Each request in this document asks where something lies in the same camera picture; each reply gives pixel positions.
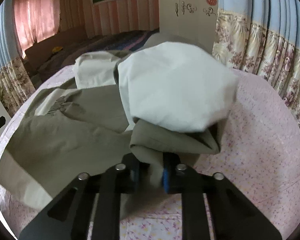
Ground grey and white jacket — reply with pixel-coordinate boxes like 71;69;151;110
0;34;238;217

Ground left floral blue curtain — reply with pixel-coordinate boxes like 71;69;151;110
0;0;35;116

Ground floral blue curtain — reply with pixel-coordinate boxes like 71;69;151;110
212;0;300;126
0;0;35;116

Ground pink floral bed sheet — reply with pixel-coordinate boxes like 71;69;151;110
0;66;300;239

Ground yellow object on bed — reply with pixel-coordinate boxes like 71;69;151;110
52;46;63;54

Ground dark striped bed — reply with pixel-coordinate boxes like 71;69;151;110
23;26;159;82

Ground pink window curtain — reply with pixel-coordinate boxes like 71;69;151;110
13;0;84;58

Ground right floral blue curtain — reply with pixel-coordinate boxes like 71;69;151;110
212;0;300;126

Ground white wardrobe with decals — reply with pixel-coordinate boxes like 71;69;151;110
159;0;218;54

